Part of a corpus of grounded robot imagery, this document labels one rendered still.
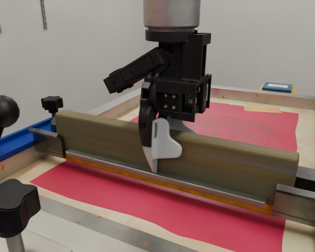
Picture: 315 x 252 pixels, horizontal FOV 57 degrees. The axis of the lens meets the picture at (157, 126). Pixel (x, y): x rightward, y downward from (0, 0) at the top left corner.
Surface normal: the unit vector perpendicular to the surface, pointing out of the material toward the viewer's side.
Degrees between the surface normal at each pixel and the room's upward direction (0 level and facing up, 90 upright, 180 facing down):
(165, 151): 83
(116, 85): 88
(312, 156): 0
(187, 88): 90
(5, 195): 0
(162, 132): 83
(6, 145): 0
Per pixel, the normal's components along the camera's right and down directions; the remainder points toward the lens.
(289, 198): -0.44, 0.33
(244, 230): 0.00, -0.93
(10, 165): 0.90, 0.16
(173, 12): 0.04, 0.36
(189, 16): 0.61, 0.30
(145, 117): -0.43, 0.13
